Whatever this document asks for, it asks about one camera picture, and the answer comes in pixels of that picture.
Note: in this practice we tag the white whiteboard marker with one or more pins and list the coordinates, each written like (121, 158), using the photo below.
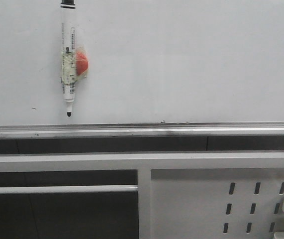
(68, 52)

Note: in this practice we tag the red round magnet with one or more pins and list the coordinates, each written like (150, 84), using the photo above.
(82, 63)

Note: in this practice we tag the large whiteboard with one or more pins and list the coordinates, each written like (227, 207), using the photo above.
(156, 67)

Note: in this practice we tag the white metal whiteboard stand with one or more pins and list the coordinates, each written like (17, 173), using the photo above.
(208, 195)

